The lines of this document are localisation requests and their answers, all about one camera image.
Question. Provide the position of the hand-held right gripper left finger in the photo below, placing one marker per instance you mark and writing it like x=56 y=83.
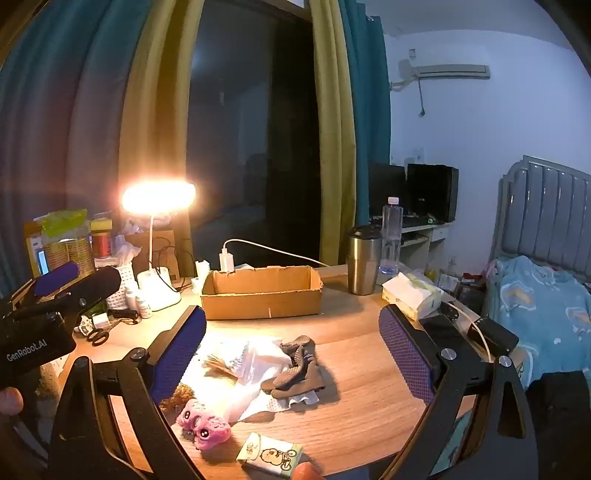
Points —
x=182 y=350

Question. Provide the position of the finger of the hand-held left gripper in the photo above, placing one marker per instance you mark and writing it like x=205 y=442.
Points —
x=97 y=284
x=57 y=277

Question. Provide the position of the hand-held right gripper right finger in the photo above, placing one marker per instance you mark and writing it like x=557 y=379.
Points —
x=406 y=355

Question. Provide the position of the bag of cotton swabs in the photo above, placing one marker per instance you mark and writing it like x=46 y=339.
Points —
x=221 y=364

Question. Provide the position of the white paper towel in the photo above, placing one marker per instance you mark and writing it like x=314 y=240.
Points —
x=249 y=369

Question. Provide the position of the person's left hand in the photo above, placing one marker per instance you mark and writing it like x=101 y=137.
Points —
x=9 y=400

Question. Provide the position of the person's right hand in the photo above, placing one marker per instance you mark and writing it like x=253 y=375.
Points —
x=309 y=473

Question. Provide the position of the white woven basket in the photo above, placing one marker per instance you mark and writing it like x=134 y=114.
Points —
x=121 y=290

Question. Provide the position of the green and gold tin can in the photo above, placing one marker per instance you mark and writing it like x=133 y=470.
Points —
x=69 y=254

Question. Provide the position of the white pill bottle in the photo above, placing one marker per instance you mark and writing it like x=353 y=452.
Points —
x=131 y=297
x=144 y=307

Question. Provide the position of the small white cube adapter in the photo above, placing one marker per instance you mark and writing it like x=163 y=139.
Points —
x=99 y=321

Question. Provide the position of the brown fuzzy pompom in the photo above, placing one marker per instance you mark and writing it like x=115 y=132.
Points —
x=180 y=394

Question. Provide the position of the white plastic bag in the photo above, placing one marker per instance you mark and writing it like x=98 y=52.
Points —
x=127 y=251

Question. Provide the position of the red jar with yellow lid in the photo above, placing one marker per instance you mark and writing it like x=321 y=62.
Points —
x=101 y=240

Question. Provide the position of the small printed white case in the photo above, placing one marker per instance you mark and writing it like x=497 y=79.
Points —
x=84 y=326

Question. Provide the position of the black scissors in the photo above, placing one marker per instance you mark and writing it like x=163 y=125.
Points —
x=98 y=336

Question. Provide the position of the green foil bag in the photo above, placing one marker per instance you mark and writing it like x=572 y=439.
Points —
x=64 y=221

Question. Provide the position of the brown cardboard carton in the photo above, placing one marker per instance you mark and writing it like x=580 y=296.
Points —
x=138 y=244

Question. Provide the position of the white tissue pack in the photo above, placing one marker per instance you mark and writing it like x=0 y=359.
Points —
x=411 y=295

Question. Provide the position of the black car key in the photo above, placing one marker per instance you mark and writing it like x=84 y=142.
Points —
x=450 y=310

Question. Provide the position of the pink plush toy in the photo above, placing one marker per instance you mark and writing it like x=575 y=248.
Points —
x=205 y=422

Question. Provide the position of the black power bank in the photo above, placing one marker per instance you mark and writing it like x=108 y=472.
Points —
x=494 y=334

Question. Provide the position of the cardboard box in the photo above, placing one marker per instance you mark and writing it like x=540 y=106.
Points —
x=263 y=304

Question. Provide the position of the white charger adapter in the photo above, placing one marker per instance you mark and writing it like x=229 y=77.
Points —
x=226 y=261

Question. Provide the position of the steel tumbler with black lid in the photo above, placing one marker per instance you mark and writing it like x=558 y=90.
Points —
x=364 y=263

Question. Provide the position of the white desk lamp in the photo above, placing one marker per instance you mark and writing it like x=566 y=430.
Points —
x=159 y=197

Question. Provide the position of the grey sock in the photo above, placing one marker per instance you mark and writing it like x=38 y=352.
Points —
x=298 y=348
x=295 y=378

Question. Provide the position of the white computer desk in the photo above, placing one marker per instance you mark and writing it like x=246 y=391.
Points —
x=418 y=242

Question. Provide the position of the clear water bottle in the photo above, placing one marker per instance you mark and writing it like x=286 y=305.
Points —
x=391 y=230

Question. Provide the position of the green cartoon tissue packet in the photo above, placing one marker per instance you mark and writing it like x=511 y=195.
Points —
x=270 y=454

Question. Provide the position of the blue printed blanket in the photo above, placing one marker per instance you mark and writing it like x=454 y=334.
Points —
x=545 y=309

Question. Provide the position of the teal curtain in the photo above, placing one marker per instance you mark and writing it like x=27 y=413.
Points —
x=371 y=92
x=55 y=115

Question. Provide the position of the black television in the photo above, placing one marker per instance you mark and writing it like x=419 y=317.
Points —
x=431 y=191

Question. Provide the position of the black monitor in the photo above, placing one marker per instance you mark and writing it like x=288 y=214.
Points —
x=387 y=189

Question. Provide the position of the dark cloth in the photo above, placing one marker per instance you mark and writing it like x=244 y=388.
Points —
x=563 y=424

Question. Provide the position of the olive curtain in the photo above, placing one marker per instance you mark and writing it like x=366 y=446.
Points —
x=332 y=138
x=152 y=115

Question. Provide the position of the grey padded headboard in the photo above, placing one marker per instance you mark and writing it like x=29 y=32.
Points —
x=540 y=207

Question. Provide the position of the dark glass window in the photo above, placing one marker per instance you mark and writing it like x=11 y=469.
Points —
x=254 y=138

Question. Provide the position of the white air conditioner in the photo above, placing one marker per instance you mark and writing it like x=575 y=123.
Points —
x=443 y=70

